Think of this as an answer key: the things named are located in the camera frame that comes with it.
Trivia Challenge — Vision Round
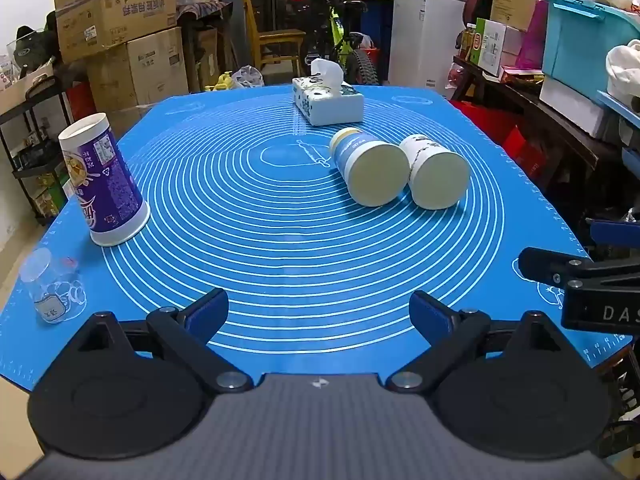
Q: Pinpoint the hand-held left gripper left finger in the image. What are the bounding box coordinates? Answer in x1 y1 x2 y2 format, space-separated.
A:
66 288 254 395

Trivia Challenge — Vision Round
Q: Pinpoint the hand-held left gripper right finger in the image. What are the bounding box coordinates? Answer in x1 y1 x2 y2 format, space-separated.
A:
386 289 577 394

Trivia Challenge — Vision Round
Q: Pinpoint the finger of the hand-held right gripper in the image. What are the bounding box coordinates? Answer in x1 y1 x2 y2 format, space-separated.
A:
586 217 640 261
517 247 640 289

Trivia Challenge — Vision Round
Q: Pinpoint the white black-patterned paper cup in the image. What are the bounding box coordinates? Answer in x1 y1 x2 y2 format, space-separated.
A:
398 134 470 210

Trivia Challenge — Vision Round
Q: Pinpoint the blue label paper cup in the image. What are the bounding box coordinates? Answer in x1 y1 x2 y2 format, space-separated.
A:
329 127 411 207

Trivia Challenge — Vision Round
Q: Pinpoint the clear plastic cup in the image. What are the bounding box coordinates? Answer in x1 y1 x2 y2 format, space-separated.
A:
20 247 87 326

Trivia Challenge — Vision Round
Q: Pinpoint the purple paper cup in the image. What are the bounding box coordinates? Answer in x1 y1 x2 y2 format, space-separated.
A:
58 113 151 247

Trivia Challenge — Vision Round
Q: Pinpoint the blue silicone baking mat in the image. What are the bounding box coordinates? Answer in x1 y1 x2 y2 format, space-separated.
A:
0 84 636 392

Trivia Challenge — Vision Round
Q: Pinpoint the red bag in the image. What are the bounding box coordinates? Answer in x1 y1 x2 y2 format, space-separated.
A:
501 125 548 182

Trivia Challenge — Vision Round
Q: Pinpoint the dark wooden side table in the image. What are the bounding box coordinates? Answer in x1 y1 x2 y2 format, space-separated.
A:
450 55 640 223

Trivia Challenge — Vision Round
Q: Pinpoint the white foam box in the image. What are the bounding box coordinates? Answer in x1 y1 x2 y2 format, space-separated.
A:
539 77 622 140

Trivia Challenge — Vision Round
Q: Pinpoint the white cloth bundle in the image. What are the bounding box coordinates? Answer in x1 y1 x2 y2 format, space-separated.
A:
605 40 640 101

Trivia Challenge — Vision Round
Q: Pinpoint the teal plastic storage bin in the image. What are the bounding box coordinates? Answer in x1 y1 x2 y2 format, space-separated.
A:
541 0 640 95

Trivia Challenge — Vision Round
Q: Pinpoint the pink bag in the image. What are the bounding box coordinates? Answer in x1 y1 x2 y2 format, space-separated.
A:
516 0 549 71

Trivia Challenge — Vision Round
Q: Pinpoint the green white carton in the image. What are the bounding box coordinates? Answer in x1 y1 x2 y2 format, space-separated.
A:
475 18 536 77

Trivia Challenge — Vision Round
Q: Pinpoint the black metal shelf cart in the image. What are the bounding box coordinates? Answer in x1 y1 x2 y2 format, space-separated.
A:
0 75 76 226

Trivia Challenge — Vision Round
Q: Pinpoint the white patterned tissue box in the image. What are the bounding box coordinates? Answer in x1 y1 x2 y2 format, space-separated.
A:
292 58 365 126

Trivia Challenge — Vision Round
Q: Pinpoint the clear plastic bag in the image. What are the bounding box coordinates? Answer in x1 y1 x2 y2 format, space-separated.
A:
231 65 265 89

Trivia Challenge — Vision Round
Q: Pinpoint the plain brown cardboard box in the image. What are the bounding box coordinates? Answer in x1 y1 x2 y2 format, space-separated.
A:
87 27 190 112

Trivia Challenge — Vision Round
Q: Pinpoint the white chest freezer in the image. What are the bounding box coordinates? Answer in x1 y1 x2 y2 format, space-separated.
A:
387 0 471 97

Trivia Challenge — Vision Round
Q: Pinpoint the wooden chair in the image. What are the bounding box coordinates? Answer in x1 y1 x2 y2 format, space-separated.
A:
240 0 307 79

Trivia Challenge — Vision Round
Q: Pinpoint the green black bicycle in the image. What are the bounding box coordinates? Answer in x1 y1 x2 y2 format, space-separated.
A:
271 0 382 86

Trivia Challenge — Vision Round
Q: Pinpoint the large printed cardboard box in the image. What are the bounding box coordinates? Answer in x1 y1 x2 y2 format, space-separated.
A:
52 0 179 65

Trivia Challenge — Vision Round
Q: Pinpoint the black backpack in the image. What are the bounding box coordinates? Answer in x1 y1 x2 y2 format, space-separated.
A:
14 25 59 69

